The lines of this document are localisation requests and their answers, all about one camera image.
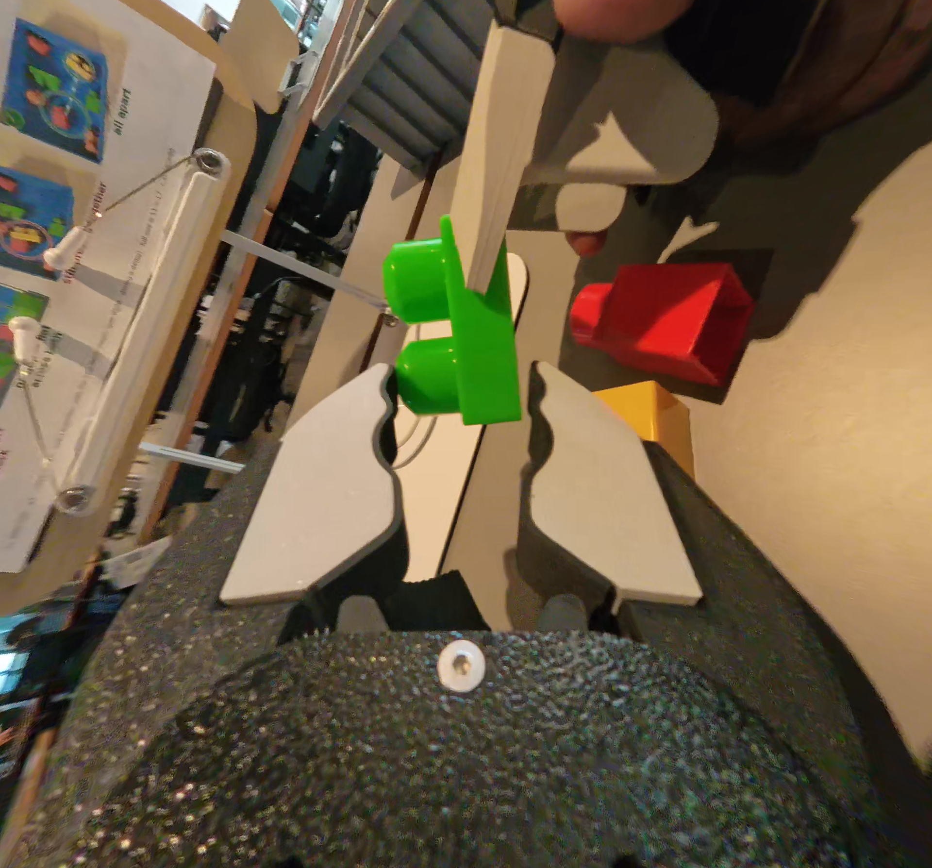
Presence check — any yellow single-stud mega block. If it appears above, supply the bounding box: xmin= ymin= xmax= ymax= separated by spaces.
xmin=593 ymin=380 xmax=696 ymax=482

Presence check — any green two-stud mega block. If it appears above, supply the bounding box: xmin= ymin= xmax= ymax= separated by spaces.
xmin=382 ymin=216 xmax=524 ymax=426

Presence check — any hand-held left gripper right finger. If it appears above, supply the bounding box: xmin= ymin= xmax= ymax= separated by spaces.
xmin=517 ymin=362 xmax=704 ymax=605

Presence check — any white clip bar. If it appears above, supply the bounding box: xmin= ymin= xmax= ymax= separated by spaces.
xmin=57 ymin=147 xmax=233 ymax=516

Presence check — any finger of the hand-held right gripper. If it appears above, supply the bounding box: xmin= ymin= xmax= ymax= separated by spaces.
xmin=520 ymin=41 xmax=720 ymax=233
xmin=450 ymin=19 xmax=556 ymax=296

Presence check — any white plastic peg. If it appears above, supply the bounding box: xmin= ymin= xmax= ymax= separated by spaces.
xmin=44 ymin=227 xmax=99 ymax=273
xmin=7 ymin=316 xmax=39 ymax=368

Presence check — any printed instruction sheet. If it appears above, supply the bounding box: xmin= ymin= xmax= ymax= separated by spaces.
xmin=0 ymin=0 xmax=219 ymax=574

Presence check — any red single-stud mega block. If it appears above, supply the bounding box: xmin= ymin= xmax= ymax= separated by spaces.
xmin=570 ymin=264 xmax=755 ymax=387

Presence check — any grey plastic bin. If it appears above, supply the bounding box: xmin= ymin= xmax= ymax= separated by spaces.
xmin=313 ymin=0 xmax=511 ymax=170

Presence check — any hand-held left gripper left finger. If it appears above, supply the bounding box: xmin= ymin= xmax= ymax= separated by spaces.
xmin=220 ymin=363 xmax=406 ymax=605

